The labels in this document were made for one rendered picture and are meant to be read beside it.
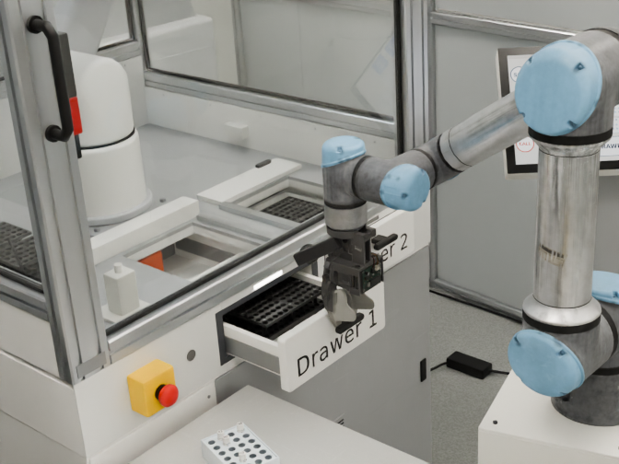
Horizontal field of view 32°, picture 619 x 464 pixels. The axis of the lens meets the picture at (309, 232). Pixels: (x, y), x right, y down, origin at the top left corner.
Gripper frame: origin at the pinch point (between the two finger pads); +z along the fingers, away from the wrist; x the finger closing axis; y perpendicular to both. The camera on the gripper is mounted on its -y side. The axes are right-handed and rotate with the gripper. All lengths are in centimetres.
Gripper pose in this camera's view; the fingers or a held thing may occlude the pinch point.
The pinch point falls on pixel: (342, 319)
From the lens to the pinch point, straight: 196.7
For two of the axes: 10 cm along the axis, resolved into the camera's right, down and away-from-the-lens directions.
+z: 0.6, 9.1, 4.2
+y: 7.6, 2.3, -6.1
